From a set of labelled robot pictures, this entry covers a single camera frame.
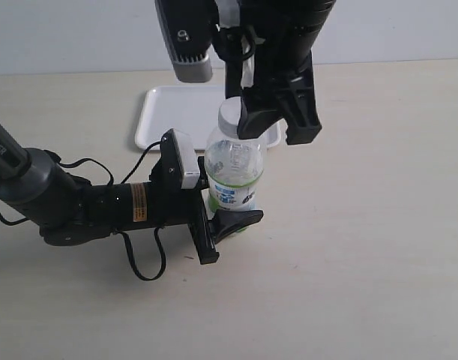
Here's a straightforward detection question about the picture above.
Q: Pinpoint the white plastic tray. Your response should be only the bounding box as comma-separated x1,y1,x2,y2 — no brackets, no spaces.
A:
134,85,282,152

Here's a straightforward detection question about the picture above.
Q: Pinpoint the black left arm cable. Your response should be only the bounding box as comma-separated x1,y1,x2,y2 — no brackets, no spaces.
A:
0,142,166,281

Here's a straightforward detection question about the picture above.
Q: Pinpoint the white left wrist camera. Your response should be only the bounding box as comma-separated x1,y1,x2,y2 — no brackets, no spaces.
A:
160,128,201,193

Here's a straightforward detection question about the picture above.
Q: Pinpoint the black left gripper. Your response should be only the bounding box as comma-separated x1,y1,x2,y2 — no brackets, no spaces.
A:
148,156,265,266

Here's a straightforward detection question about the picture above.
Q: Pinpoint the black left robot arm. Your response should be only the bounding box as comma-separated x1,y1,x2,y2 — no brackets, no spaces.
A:
0,124,263,264

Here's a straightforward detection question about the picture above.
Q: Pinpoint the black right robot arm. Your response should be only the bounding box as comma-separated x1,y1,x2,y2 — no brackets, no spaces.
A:
207,1,335,145

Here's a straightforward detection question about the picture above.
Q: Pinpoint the clear plastic drink bottle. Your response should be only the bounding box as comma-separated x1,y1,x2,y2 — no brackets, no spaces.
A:
204,127,267,215

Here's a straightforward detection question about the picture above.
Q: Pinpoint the white bottle cap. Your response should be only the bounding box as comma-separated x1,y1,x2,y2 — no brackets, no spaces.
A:
218,97,242,139

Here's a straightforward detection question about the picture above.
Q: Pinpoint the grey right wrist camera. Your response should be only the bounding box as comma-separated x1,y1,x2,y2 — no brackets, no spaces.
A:
154,0,213,83

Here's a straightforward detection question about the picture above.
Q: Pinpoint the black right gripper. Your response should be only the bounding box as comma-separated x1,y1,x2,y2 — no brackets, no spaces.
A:
212,1,322,145

